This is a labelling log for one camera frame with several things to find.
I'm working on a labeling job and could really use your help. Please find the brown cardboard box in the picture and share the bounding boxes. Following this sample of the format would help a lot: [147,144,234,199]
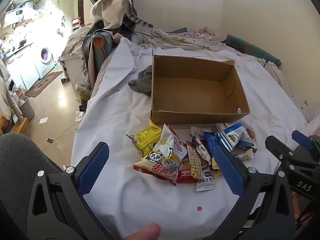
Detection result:
[151,54,251,125]

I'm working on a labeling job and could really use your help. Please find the white washing machine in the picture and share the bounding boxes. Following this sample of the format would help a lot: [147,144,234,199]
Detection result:
[34,41,55,79]

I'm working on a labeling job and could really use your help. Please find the brown floor rug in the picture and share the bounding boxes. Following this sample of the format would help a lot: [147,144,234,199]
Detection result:
[25,71,63,98]

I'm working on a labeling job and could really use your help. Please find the rice cake packet bowl picture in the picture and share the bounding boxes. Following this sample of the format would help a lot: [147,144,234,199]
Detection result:
[176,155,200,183]

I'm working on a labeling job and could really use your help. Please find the yellow snack bag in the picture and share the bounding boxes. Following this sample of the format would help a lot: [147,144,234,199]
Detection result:
[124,118,162,157]

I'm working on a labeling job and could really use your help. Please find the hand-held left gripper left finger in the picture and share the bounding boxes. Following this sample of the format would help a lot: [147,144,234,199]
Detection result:
[27,142,118,240]

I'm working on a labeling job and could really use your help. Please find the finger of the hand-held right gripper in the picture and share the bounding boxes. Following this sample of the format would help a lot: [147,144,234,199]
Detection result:
[291,129,320,153]
[265,135,300,167]

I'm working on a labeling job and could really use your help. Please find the yellow checked wafer packet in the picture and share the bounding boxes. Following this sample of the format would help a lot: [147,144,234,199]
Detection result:
[187,145,203,179]

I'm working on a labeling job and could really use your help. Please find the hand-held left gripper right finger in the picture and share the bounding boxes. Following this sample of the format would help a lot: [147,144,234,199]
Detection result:
[212,145,297,240]

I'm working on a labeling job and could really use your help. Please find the person's left hand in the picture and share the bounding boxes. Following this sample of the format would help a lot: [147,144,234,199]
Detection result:
[122,223,161,240]

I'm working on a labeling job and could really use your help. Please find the wooden stool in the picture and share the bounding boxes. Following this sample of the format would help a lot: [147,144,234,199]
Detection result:
[0,116,29,134]

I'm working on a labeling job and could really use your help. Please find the grey trash bin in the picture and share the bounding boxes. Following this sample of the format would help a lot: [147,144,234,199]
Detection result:
[18,96,35,122]

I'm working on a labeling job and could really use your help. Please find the white side cabinet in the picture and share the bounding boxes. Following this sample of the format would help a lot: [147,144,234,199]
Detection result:
[59,54,85,98]

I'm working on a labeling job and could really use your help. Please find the teal cushion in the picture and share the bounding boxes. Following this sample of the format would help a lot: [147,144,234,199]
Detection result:
[222,34,282,67]

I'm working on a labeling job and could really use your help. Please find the dark snack packet pink label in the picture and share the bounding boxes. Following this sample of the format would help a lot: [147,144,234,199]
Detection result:
[192,135,212,164]

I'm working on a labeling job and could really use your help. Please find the rice cake packet girl cartoon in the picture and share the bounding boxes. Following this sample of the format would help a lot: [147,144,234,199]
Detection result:
[196,166,216,192]

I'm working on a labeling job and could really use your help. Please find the white kitchen cabinet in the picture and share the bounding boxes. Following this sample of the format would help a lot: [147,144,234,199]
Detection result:
[4,42,40,92]

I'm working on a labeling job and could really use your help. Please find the blue snack packet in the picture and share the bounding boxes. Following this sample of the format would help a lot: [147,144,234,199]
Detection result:
[203,131,222,178]

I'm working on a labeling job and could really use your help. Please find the white and grey cat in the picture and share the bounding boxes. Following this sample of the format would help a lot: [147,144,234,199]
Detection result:
[90,0,154,30]

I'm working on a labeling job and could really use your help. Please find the blue and white snack pouch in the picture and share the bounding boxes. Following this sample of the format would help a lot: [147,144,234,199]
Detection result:
[213,122,255,152]

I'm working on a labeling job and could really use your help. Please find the panda print chip bag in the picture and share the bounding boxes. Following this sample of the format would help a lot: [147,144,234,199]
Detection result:
[133,149,181,187]

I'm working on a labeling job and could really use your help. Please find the person's right hand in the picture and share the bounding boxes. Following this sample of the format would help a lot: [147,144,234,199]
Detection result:
[291,192,305,221]

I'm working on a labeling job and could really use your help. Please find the white bed sheet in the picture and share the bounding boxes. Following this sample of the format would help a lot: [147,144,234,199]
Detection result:
[71,37,309,240]

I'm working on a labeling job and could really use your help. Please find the clear white snack packet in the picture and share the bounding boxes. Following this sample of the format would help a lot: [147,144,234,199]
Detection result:
[190,126,208,139]

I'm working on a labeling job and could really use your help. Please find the person's leg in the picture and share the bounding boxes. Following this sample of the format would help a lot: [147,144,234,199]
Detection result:
[0,133,84,240]

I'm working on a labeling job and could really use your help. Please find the brown and white snack packet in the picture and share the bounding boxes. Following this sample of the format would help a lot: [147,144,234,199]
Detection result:
[231,146,258,160]

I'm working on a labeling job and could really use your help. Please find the grey cloth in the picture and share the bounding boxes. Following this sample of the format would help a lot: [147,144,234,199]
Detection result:
[128,65,153,96]

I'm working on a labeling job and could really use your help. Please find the crumpled light bedding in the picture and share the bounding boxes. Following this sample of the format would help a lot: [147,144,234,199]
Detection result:
[132,27,227,53]

